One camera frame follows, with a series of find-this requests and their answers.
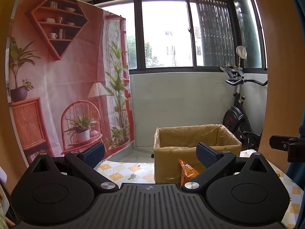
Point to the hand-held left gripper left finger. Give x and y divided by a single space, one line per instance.
95 151

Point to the black framed window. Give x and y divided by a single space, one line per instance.
164 31

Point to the orange snack packet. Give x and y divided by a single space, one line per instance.
188 173

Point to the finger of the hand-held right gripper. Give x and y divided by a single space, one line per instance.
281 143

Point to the printed room backdrop cloth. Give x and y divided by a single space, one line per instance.
71 76

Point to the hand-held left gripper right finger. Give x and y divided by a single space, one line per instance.
207 155

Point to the black exercise bike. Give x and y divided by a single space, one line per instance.
236 119

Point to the cardboard box with plastic liner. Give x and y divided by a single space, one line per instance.
166 162

